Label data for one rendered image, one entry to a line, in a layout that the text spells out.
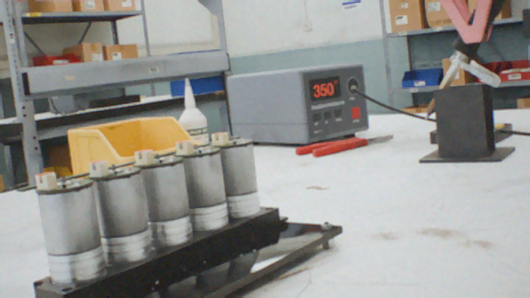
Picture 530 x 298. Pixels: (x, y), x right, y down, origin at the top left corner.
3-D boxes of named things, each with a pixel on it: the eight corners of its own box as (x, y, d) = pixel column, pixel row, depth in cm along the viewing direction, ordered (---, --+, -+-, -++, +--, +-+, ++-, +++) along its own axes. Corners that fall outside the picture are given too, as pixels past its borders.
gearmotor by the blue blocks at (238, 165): (271, 224, 36) (261, 136, 35) (244, 236, 34) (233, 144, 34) (238, 222, 38) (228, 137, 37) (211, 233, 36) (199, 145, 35)
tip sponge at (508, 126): (513, 135, 67) (512, 121, 67) (497, 143, 63) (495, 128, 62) (449, 136, 72) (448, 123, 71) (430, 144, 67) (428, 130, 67)
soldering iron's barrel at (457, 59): (434, 117, 58) (468, 57, 55) (420, 108, 58) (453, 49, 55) (439, 116, 59) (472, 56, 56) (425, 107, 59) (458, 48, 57)
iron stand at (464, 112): (474, 201, 54) (536, 108, 50) (396, 148, 58) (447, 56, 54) (491, 186, 59) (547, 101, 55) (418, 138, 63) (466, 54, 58)
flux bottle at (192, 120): (184, 164, 74) (173, 80, 73) (182, 160, 78) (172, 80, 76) (212, 160, 75) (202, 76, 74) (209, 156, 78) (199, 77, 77)
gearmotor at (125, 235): (166, 270, 30) (151, 165, 29) (127, 286, 28) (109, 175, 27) (132, 264, 31) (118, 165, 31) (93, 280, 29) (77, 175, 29)
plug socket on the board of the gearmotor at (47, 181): (63, 186, 26) (60, 171, 26) (45, 191, 25) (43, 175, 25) (52, 186, 27) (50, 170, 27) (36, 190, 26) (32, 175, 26)
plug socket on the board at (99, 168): (113, 174, 28) (112, 159, 28) (98, 177, 28) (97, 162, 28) (103, 173, 29) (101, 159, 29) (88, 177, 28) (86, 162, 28)
